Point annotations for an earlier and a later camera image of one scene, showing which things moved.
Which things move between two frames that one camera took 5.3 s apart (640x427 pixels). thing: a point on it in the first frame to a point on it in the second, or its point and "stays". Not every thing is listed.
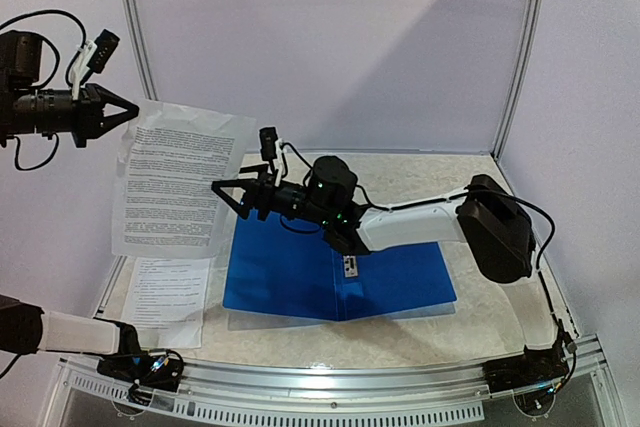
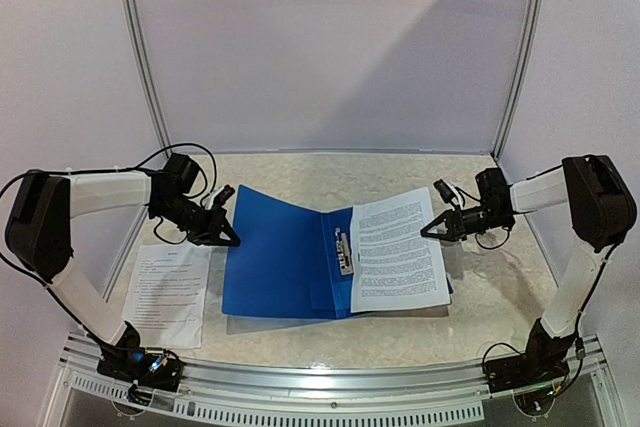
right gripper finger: [260, 170] to [443, 217]
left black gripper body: [82, 124] to [200, 227]
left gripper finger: [113, 121] to [224, 243]
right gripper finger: [249, 186] to [444, 237]
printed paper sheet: [163, 202] to [393, 265]
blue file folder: [288, 267] stays
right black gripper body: [260, 194] to [454, 222]
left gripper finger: [108, 97] to [227, 235]
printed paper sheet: [167, 300] stays
